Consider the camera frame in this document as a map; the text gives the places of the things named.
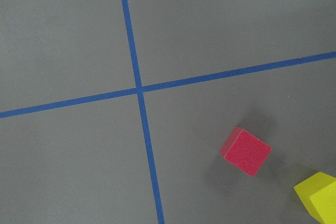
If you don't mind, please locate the yellow wooden block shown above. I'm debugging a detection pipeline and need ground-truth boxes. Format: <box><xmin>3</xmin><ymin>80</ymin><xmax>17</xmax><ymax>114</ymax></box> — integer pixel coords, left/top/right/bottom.
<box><xmin>293</xmin><ymin>172</ymin><xmax>335</xmax><ymax>224</ymax></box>

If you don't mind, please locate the red wooden block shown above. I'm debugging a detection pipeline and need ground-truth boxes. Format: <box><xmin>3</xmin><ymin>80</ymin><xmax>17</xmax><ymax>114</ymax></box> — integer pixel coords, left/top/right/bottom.
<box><xmin>219</xmin><ymin>127</ymin><xmax>272</xmax><ymax>177</ymax></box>

